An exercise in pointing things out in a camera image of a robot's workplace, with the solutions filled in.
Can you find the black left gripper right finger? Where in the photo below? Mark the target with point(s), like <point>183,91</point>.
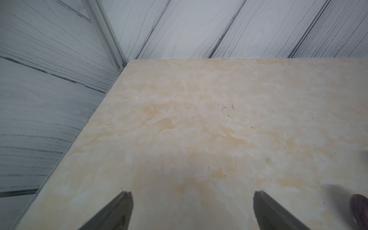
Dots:
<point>270,215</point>

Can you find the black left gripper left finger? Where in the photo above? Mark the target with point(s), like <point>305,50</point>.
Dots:
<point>114,216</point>

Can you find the dark purple spoon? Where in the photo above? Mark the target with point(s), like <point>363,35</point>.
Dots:
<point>359,209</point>

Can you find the aluminium left corner post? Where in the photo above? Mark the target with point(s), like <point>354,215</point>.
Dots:
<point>102,26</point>

